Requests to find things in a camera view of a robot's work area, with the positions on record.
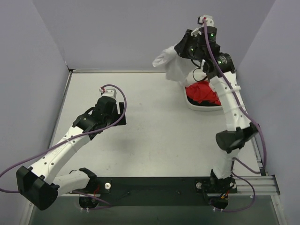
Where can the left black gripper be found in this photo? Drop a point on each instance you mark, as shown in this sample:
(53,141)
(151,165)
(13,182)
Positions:
(119,116)

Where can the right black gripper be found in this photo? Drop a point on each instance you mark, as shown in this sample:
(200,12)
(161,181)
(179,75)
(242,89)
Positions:
(183,43)

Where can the white t shirt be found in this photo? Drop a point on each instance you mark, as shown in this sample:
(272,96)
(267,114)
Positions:
(176,68)

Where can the white plastic laundry basket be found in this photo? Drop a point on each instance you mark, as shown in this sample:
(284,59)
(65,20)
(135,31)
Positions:
(193,77)

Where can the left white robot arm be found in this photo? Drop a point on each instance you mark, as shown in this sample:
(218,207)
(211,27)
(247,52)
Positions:
(40,182)

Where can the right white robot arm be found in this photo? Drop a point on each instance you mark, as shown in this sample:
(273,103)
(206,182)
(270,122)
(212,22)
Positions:
(240,128)

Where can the white clothes in basket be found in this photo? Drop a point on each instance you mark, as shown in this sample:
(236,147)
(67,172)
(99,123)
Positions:
(217,88)

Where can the red t shirt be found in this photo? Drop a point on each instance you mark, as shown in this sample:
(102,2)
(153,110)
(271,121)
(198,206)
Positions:
(201,92)

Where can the black t shirt in basket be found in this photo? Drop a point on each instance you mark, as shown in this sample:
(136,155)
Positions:
(203,103)

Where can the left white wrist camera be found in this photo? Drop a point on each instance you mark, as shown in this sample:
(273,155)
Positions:
(112,93)

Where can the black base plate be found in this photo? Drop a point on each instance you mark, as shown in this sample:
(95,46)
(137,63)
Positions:
(156,191)

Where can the aluminium rail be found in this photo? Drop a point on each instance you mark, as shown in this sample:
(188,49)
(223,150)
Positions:
(263,185)

